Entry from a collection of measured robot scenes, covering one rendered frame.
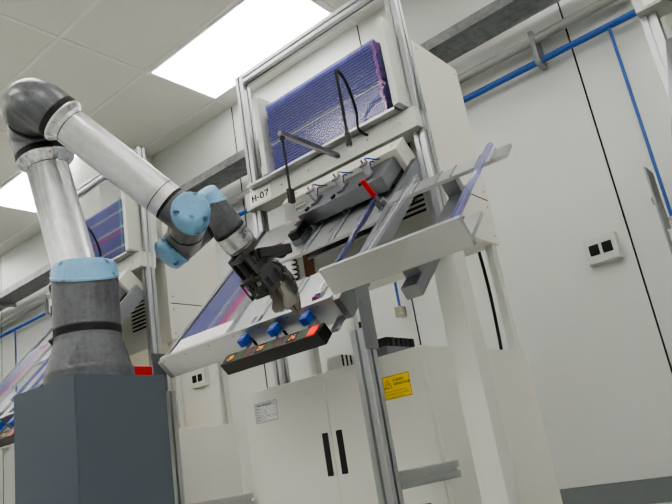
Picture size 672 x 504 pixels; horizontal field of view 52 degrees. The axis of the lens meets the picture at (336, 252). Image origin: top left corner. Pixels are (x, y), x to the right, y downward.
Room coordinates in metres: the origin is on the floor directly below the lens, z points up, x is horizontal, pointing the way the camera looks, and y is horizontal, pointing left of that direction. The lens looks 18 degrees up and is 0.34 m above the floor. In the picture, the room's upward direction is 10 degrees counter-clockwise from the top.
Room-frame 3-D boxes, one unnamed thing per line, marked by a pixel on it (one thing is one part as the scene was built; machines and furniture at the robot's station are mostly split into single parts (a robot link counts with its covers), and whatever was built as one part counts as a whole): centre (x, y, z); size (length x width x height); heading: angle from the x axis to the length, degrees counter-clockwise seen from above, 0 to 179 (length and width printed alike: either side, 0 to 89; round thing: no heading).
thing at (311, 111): (2.14, -0.07, 1.52); 0.51 x 0.13 x 0.27; 53
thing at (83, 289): (1.19, 0.46, 0.72); 0.13 x 0.12 x 0.14; 20
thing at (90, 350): (1.18, 0.46, 0.60); 0.15 x 0.15 x 0.10
